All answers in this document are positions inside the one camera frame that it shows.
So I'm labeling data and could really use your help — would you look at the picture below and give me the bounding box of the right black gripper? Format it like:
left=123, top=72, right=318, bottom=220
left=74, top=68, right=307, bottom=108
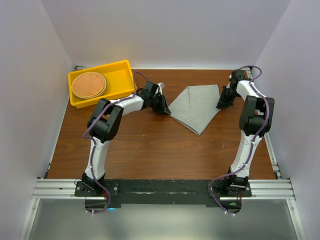
left=216, top=86, right=239, bottom=110

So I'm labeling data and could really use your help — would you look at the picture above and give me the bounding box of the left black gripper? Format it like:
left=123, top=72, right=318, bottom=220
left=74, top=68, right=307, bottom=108
left=149, top=93, right=170, bottom=115

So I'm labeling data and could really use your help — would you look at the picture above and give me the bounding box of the grey cloth napkin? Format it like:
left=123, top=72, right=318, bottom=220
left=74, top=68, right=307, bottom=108
left=168, top=84, right=220, bottom=136

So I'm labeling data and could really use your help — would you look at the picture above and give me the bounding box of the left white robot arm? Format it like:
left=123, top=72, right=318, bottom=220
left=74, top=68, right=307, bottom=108
left=81, top=81, right=171, bottom=196

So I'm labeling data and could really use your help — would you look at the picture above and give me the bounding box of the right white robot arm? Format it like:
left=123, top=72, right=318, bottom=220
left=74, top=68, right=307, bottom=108
left=212, top=66, right=275, bottom=197

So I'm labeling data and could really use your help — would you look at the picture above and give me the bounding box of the yellow plastic bin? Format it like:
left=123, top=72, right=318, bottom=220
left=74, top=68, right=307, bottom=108
left=68, top=60, right=136, bottom=109

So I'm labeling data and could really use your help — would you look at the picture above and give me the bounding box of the round woven coaster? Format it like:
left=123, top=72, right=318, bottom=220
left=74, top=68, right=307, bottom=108
left=71, top=72, right=108, bottom=99

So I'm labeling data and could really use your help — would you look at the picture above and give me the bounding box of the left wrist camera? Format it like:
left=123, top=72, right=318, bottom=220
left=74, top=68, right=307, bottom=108
left=157, top=82, right=165, bottom=95

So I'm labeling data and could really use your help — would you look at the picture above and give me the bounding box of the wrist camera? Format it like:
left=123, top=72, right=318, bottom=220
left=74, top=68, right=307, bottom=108
left=229, top=69, right=247, bottom=81
left=157, top=82, right=165, bottom=95

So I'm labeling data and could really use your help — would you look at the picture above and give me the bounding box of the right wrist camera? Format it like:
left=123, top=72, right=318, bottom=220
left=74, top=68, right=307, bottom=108
left=229, top=69, right=247, bottom=81

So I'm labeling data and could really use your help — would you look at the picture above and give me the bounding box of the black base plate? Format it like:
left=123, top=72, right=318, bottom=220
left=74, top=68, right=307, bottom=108
left=74, top=179, right=252, bottom=213

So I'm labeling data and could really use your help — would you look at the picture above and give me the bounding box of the aluminium frame rail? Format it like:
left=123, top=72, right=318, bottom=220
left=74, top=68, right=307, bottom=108
left=20, top=179, right=307, bottom=240

